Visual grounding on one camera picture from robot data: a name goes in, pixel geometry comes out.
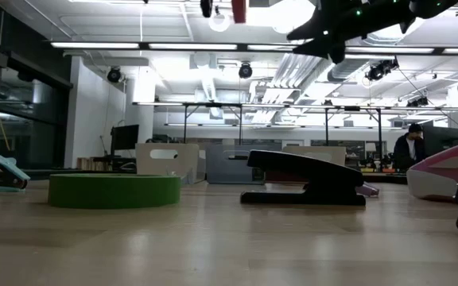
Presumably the pink and white stapler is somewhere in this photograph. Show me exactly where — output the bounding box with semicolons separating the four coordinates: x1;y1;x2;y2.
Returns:
406;138;458;203

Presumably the grey plastic bin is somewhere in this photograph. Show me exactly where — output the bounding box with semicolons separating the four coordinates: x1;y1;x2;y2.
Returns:
205;144;268;185

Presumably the red overhead tube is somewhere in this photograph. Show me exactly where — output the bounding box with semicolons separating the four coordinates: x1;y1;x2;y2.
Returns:
231;0;247;24

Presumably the black overhead camera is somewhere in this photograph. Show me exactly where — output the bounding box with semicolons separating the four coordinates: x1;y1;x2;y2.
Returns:
199;0;214;19

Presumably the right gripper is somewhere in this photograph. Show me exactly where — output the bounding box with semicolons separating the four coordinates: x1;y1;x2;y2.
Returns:
286;0;359;65

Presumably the black computer monitor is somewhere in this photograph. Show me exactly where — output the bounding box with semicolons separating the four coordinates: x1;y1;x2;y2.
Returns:
422;126;458;158
110;124;140;157

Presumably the black stapler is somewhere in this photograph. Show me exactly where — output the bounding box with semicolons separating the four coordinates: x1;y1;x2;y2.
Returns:
239;149;367;207

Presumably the green tape roll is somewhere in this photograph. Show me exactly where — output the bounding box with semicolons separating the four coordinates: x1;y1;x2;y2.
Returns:
47;173;182;210

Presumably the black round ceiling speaker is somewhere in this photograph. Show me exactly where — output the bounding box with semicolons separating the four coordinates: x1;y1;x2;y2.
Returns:
238;62;254;79
106;66;123;84

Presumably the person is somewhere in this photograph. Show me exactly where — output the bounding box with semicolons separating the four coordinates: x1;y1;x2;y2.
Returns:
391;122;428;172

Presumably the wooden crate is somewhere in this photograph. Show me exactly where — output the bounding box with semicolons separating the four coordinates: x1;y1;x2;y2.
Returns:
76;157;113;172

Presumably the black ceiling camera cluster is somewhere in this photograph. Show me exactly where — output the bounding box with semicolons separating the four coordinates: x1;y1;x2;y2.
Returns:
365;58;400;83

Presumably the purple staple remover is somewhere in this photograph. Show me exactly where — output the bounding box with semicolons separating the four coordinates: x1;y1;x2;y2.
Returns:
355;181;381;199

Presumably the teal staple remover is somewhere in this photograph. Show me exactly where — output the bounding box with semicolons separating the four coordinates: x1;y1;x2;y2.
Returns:
0;153;32;194

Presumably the black background rig frame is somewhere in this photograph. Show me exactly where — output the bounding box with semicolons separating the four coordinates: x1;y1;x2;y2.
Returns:
182;102;384;147

